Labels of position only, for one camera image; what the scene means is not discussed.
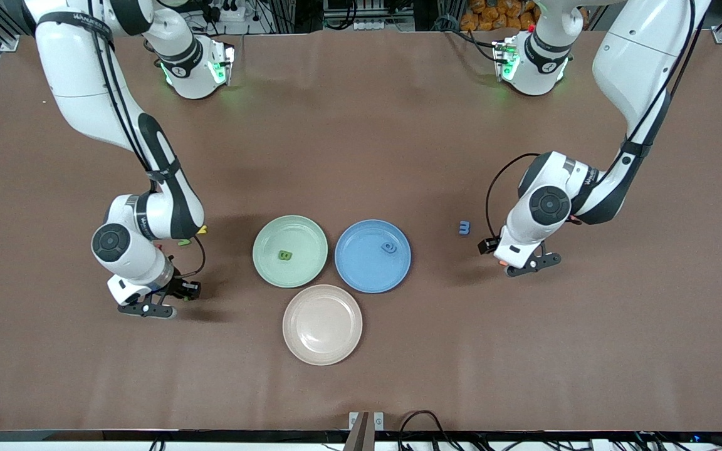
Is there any light green plate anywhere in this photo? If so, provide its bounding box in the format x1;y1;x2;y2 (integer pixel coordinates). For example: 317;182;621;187
252;215;329;289

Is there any blue plate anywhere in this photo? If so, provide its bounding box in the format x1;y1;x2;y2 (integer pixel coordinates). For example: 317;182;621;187
334;219;412;294

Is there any beige plate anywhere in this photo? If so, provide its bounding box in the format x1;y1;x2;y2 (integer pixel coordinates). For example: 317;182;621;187
282;284;364;366

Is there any black table edge strip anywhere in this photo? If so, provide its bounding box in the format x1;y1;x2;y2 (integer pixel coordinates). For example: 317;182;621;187
0;429;722;444

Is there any orange fruit pile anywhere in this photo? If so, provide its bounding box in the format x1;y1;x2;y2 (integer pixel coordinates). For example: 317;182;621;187
460;0;537;32

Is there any white power strip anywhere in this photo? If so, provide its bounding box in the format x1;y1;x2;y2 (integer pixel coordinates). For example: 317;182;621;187
201;0;246;23
353;18;415;32

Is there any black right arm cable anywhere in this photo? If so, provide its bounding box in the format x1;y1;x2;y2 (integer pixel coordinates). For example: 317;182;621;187
79;0;206;279

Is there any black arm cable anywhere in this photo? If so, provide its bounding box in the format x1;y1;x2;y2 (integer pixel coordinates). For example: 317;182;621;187
485;0;700;244
79;0;206;279

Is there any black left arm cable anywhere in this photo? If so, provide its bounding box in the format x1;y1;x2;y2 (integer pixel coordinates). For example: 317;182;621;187
485;0;700;244

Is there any black looped cable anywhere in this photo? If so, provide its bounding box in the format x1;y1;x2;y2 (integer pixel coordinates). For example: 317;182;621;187
397;410;462;451

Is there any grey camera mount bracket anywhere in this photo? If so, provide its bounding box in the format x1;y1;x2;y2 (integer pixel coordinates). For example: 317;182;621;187
343;410;385;451

